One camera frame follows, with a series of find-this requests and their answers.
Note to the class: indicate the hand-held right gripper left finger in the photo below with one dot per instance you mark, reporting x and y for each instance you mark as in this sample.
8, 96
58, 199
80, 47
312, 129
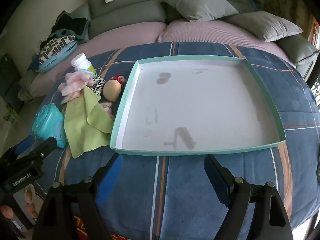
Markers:
110, 177

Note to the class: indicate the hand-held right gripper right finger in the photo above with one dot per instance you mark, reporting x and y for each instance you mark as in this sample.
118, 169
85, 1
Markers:
216, 177

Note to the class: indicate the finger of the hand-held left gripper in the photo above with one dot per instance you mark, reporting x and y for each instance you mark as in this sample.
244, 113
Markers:
45, 147
25, 145

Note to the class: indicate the light green cloth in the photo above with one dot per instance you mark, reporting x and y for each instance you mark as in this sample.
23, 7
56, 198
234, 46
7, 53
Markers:
82, 122

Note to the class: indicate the pink white scrunchie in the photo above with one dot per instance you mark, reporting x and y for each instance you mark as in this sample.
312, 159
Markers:
108, 107

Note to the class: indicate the pink fuzzy sock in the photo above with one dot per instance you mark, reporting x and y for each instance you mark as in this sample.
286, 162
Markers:
75, 82

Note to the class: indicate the teal shallow cardboard box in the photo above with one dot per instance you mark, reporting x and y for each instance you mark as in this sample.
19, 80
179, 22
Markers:
200, 105

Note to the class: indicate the leopard print scrunchie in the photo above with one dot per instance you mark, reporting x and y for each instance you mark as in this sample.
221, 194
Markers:
98, 81

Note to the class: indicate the person's left hand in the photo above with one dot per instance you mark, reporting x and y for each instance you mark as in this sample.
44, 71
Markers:
31, 208

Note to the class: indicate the teal wet wipes pack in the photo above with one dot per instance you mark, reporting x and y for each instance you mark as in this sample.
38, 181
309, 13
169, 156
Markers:
48, 122

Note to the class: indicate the blue plaid blanket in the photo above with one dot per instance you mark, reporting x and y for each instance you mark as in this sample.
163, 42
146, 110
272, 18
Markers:
175, 192

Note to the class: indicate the red patterned cloth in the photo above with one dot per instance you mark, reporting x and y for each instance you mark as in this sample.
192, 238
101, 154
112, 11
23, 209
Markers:
82, 226

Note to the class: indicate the dark grey storage box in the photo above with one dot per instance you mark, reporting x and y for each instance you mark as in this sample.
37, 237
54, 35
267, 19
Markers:
8, 80

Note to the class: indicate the beige egg-shaped sponge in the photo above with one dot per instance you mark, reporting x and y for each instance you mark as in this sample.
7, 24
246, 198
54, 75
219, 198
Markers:
112, 90

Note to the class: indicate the white pill bottle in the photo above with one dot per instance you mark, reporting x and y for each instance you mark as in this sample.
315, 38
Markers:
80, 61

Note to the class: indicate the black teal cloth bag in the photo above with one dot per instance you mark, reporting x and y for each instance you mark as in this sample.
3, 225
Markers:
72, 23

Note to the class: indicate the mauve sofa seat cushion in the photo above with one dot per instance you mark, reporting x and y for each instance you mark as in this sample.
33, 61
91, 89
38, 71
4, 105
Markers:
112, 33
212, 30

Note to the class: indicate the grey sofa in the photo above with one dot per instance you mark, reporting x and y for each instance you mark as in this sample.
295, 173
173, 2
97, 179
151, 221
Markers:
125, 12

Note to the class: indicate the grey throw pillow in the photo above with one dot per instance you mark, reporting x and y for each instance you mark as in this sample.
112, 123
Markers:
265, 26
200, 2

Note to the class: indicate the patterned curtain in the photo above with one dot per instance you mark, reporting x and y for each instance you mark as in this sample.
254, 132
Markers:
282, 0

